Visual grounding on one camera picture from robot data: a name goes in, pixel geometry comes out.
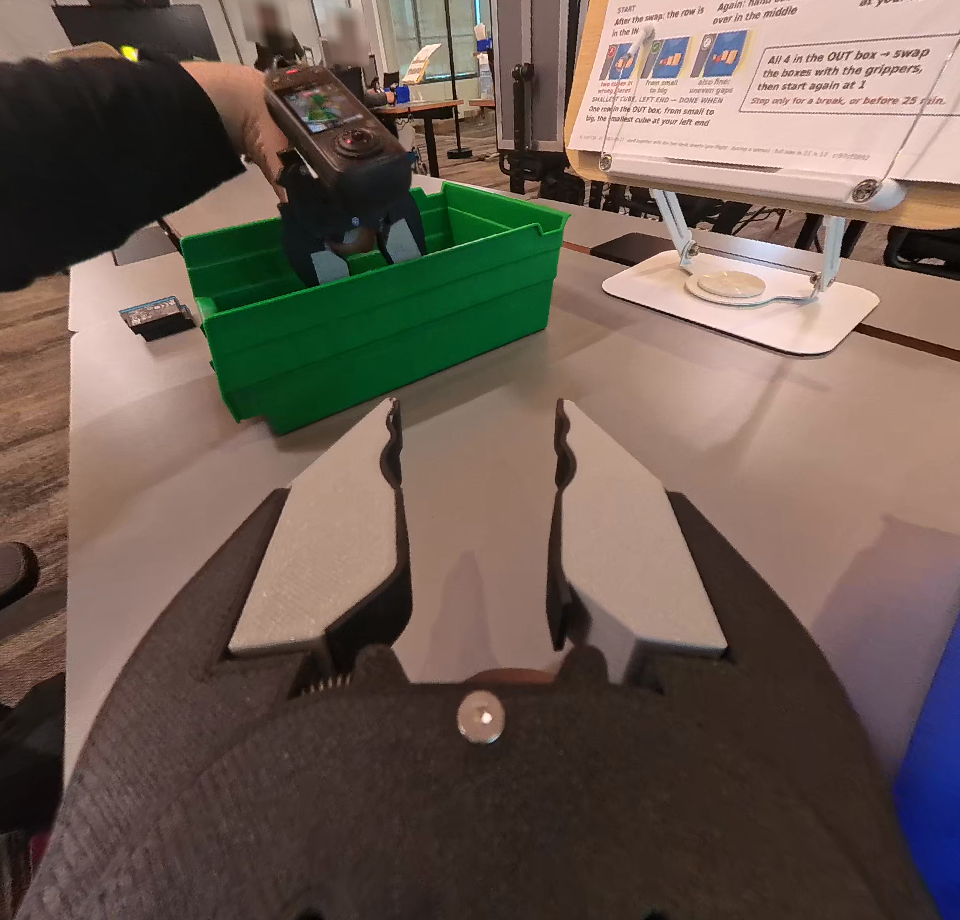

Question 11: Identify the green plastic bin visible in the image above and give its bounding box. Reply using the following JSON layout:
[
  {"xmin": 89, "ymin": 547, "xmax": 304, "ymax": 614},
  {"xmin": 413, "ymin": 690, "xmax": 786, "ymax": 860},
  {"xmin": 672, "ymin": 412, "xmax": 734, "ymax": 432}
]
[{"xmin": 180, "ymin": 179, "xmax": 572, "ymax": 438}]

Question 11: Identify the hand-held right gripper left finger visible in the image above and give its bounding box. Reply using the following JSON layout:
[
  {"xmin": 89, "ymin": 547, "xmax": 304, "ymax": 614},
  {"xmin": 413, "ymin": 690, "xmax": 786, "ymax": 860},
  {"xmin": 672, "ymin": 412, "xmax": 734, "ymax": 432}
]
[{"xmin": 227, "ymin": 398, "xmax": 414, "ymax": 662}]

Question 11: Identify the grey desk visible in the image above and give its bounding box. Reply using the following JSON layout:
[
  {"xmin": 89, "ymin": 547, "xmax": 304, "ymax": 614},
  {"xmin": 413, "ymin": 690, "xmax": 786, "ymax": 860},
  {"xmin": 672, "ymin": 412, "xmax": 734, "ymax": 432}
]
[{"xmin": 63, "ymin": 168, "xmax": 960, "ymax": 789}]

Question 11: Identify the printed instruction sheet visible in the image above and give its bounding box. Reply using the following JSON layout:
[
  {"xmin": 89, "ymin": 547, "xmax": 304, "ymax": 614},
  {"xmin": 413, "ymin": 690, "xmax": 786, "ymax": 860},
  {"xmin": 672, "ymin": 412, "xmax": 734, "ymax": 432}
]
[{"xmin": 567, "ymin": 0, "xmax": 960, "ymax": 187}]

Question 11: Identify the wooden document stand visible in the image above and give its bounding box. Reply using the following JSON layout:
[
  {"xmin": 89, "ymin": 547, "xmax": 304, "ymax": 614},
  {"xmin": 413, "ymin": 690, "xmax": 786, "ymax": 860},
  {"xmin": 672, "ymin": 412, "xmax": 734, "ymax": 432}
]
[{"xmin": 562, "ymin": 0, "xmax": 960, "ymax": 357}]

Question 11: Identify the dark grey desk pad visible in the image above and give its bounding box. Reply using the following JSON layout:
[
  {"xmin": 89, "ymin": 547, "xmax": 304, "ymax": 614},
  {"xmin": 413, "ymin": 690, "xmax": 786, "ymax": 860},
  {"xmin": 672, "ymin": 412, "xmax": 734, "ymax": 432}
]
[{"xmin": 111, "ymin": 223, "xmax": 182, "ymax": 267}]

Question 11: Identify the person's left hand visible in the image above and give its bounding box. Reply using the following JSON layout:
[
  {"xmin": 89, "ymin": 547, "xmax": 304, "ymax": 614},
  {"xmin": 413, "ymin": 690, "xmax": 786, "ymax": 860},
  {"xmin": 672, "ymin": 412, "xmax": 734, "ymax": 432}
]
[{"xmin": 182, "ymin": 59, "xmax": 291, "ymax": 202}]

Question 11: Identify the dark monitor screen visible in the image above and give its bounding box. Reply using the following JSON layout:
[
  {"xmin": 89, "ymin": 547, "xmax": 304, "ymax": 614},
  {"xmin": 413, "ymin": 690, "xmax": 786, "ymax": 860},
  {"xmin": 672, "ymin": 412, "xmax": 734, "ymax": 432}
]
[{"xmin": 52, "ymin": 0, "xmax": 223, "ymax": 63}]

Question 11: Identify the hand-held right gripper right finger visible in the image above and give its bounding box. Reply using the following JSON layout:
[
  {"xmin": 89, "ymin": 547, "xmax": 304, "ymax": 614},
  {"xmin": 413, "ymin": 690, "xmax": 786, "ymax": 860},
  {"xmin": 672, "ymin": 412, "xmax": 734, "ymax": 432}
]
[{"xmin": 546, "ymin": 398, "xmax": 730, "ymax": 684}]

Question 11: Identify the black phone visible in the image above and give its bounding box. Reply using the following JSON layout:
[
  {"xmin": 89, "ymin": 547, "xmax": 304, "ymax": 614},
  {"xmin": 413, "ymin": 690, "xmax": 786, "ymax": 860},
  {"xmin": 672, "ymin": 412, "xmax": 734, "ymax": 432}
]
[{"xmin": 588, "ymin": 230, "xmax": 678, "ymax": 270}]

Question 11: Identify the grey framed panel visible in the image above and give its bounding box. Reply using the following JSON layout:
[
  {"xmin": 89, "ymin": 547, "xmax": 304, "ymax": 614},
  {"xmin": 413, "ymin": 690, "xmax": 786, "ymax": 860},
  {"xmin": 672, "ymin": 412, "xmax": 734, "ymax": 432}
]
[{"xmin": 488, "ymin": 0, "xmax": 583, "ymax": 158}]

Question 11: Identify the blue plastic bin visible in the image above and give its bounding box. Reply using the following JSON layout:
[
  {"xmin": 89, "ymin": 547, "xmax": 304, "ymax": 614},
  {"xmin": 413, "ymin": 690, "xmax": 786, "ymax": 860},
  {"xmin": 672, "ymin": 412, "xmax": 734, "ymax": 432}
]
[{"xmin": 891, "ymin": 620, "xmax": 960, "ymax": 920}]

